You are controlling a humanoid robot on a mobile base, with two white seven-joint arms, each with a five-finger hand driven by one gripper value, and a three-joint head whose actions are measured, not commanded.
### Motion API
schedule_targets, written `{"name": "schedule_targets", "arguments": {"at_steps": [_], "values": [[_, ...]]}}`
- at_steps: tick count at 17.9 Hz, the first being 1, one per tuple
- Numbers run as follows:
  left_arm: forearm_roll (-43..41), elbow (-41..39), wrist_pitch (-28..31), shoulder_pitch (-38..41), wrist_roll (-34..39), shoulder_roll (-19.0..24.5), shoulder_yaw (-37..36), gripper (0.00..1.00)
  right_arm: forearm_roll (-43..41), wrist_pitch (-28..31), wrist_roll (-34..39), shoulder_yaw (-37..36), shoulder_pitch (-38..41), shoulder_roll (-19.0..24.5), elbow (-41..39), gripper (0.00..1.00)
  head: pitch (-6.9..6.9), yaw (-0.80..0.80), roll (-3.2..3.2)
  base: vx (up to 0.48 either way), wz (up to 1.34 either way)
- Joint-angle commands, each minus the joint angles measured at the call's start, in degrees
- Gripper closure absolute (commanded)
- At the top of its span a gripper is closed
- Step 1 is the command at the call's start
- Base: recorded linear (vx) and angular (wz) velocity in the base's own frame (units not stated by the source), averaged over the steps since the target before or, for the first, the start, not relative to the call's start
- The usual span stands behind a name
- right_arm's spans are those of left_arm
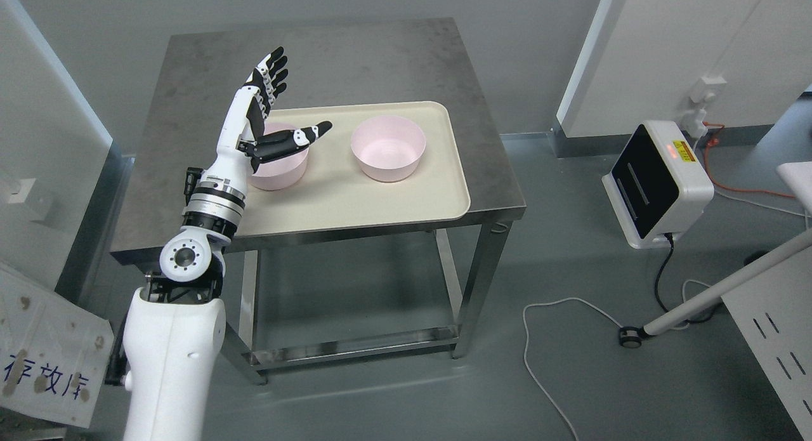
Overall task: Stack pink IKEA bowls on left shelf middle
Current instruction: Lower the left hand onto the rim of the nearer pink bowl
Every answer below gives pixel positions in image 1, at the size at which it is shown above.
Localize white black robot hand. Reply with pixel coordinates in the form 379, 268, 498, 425
200, 46, 333, 192

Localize pink bowl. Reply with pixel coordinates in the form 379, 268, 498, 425
350, 115, 428, 183
247, 149, 308, 190

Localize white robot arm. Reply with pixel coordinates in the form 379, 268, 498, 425
121, 161, 247, 440

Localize beige plastic tray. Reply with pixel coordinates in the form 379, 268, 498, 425
236, 101, 471, 239

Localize stainless steel table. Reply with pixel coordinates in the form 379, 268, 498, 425
111, 18, 526, 359

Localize white sign with blue text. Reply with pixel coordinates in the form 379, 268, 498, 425
1, 265, 114, 428

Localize white black charging unit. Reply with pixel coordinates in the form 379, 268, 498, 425
601, 120, 714, 249

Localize white cart leg with caster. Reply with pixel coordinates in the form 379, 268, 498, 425
619, 162, 812, 349

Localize white perforated panel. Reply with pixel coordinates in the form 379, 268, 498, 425
723, 261, 811, 440

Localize white wall box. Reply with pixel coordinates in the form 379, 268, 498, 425
1, 178, 37, 204

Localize black power cable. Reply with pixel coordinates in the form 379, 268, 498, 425
653, 234, 723, 324

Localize white wall socket plug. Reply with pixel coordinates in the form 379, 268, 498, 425
679, 75, 727, 140

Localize orange cable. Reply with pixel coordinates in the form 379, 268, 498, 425
702, 122, 797, 199

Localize white floor cable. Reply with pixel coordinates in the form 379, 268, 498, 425
522, 279, 714, 441

